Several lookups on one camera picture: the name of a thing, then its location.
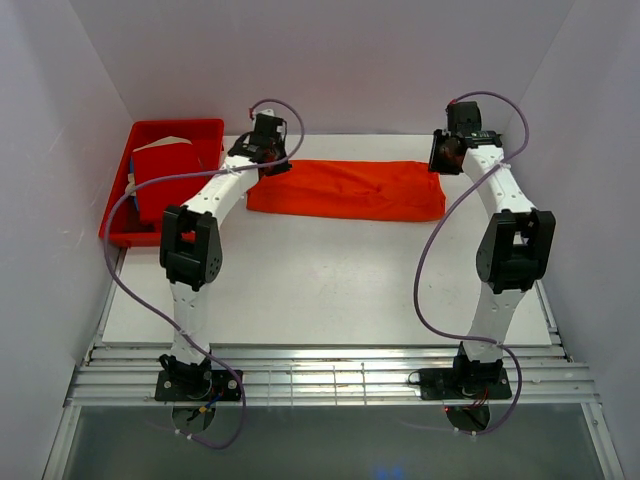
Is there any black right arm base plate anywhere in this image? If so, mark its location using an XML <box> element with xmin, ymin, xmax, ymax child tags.
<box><xmin>418</xmin><ymin>368</ymin><xmax>512</xmax><ymax>400</ymax></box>

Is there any red folded t-shirt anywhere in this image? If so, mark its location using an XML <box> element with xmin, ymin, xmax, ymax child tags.
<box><xmin>131</xmin><ymin>137</ymin><xmax>210</xmax><ymax>229</ymax></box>

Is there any orange t-shirt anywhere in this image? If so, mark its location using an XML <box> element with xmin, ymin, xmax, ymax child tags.
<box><xmin>246</xmin><ymin>159</ymin><xmax>446</xmax><ymax>223</ymax></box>

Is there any red plastic bin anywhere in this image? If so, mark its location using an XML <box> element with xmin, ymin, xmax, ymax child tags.
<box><xmin>99</xmin><ymin>118</ymin><xmax>224</xmax><ymax>248</ymax></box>

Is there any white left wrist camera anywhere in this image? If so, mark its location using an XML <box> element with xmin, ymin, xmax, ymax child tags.
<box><xmin>249</xmin><ymin>106</ymin><xmax>276</xmax><ymax>121</ymax></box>

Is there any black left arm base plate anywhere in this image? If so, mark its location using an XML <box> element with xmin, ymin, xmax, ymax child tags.
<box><xmin>153</xmin><ymin>370</ymin><xmax>241</xmax><ymax>403</ymax></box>

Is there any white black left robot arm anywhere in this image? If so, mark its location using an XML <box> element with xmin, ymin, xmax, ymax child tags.
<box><xmin>156</xmin><ymin>109</ymin><xmax>287</xmax><ymax>403</ymax></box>

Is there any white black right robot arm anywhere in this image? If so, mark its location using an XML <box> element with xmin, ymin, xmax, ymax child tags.
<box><xmin>419</xmin><ymin>100</ymin><xmax>556</xmax><ymax>399</ymax></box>

